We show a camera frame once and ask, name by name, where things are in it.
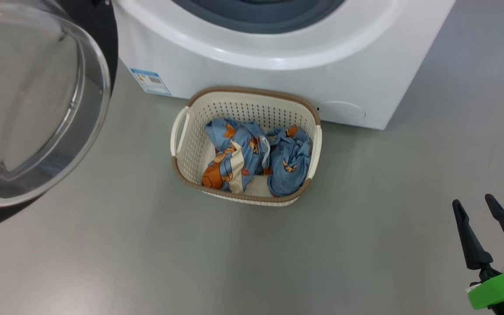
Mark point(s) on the blue garment with orange bears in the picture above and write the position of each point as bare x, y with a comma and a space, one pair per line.
239, 153

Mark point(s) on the black-rimmed glass washer door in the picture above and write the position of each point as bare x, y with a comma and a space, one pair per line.
29, 109

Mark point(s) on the white front-load washing machine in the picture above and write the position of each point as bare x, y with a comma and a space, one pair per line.
278, 74

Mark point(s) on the round white filter cover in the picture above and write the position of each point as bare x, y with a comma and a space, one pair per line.
343, 111

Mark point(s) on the cream basket with brown rim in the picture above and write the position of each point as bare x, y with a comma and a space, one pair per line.
252, 111

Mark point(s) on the blue energy label sticker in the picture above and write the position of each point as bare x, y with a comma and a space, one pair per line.
149, 82

